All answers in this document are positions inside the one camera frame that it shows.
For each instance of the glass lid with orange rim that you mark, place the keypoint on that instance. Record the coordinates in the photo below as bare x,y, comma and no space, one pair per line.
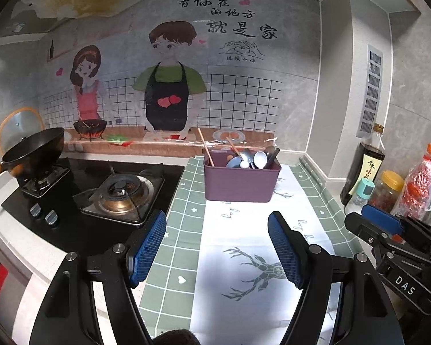
18,118

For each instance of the grey wall vent grille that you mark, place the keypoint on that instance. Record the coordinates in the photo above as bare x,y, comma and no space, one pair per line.
370,90

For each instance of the green checked table mat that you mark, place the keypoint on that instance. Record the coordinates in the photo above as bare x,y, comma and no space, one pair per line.
179,222

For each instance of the dark soy sauce bottle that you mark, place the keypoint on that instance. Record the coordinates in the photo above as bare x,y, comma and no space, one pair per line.
362,165

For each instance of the wooden chopstick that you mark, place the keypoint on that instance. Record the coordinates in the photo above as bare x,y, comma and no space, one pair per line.
232,145
204,147

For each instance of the chili jar with yellow lid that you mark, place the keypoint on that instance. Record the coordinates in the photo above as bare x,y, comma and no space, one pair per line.
388,194

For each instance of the cartoon couple wall poster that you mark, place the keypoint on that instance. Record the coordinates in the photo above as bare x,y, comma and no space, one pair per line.
237,79

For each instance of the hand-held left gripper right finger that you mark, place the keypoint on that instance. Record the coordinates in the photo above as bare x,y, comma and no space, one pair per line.
283,248

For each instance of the black glass gas stove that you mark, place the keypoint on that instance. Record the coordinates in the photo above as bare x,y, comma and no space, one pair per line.
75,176

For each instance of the purple plastic utensil box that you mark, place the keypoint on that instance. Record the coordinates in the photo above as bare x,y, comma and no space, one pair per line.
240,183

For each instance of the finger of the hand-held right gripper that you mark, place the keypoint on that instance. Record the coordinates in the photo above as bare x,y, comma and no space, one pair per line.
382,219
362,228

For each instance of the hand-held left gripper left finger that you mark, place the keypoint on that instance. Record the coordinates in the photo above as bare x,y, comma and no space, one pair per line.
149,248

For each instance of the grey stove knob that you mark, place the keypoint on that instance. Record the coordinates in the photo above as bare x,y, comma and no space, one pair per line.
35,209
51,217

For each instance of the white printed cloth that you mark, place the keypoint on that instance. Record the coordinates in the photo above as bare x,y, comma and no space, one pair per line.
244,230

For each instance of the range hood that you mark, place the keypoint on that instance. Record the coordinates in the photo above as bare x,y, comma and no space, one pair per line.
18,28

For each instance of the blue plastic spoon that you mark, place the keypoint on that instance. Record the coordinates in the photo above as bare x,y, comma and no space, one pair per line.
233,162

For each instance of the small bottle with teal cap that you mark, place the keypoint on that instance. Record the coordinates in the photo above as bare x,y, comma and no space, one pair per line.
362,190

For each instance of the shovel-shaped metal spoon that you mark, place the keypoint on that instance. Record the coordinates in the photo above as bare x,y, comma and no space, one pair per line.
247,154

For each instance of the grey spoon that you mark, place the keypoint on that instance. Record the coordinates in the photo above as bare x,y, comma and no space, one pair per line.
270,151

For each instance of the orange-capped bottle in plastic bag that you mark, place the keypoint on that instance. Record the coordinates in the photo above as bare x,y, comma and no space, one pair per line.
420,179

